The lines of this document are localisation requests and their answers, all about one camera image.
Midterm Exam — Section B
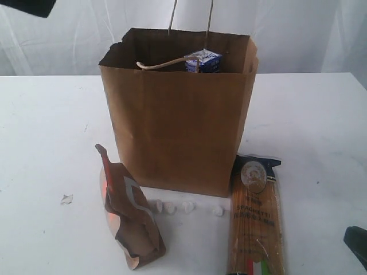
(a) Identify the small torn plastic scrap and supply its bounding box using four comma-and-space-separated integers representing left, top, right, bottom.
60, 194, 73, 205

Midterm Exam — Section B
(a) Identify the white backdrop curtain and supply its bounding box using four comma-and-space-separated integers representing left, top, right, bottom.
1, 1, 366, 77

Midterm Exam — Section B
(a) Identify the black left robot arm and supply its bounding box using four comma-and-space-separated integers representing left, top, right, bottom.
0, 0, 56, 18

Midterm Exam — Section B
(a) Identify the blue white milk carton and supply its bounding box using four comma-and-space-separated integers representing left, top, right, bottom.
185, 49, 222, 73

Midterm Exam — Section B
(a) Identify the spaghetti package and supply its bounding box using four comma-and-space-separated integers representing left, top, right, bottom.
227, 155, 285, 274

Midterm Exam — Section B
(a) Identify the brown coffee pouch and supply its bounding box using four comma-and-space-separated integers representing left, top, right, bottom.
95, 144, 166, 270

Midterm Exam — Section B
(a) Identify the brown paper shopping bag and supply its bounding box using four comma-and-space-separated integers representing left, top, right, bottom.
99, 27, 259, 197

